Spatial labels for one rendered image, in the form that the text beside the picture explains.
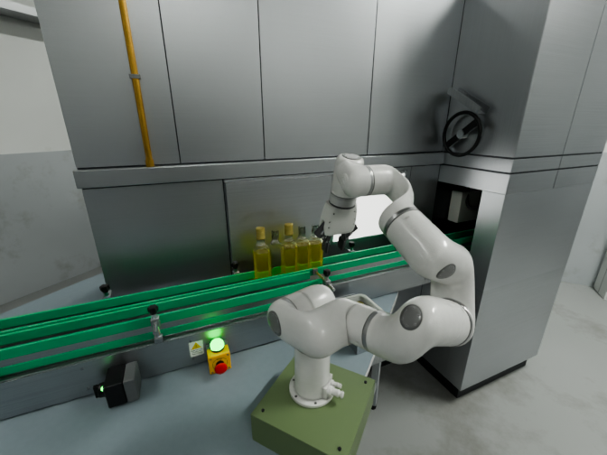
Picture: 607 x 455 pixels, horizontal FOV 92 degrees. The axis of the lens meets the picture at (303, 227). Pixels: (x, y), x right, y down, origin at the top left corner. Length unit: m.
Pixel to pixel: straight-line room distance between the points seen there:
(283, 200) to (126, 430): 0.90
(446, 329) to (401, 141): 1.17
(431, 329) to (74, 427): 0.98
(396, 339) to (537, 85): 1.28
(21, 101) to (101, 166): 2.57
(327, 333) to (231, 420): 0.50
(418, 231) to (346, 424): 0.52
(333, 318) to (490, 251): 1.16
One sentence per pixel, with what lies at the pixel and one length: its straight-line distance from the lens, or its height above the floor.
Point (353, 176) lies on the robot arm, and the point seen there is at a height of 1.42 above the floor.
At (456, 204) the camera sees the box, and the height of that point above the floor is 1.11.
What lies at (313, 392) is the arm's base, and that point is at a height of 0.88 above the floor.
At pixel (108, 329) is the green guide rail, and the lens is 1.10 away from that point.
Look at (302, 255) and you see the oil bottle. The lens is 1.21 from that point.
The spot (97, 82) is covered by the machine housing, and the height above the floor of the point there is 1.66.
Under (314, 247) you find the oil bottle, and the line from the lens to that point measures 1.22.
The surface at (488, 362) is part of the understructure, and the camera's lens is 2.15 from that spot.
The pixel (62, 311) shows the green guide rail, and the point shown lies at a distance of 1.28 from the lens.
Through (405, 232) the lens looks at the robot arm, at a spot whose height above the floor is 1.34.
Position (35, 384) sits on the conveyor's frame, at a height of 0.84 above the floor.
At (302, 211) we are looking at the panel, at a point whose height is 1.17.
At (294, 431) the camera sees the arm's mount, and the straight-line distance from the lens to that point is 0.85.
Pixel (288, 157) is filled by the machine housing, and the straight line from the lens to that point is 1.27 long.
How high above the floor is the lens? 1.53
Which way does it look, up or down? 19 degrees down
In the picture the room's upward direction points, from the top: straight up
